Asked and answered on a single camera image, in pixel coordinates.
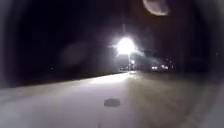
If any dark grass strip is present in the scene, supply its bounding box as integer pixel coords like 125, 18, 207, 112
126, 71, 224, 128

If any pale concrete path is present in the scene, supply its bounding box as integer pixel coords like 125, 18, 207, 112
0, 72, 144, 128

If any round manhole cover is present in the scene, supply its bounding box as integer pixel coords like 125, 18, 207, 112
103, 98, 122, 108

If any street lamp on pole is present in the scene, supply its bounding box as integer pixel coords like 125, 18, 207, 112
115, 35, 138, 73

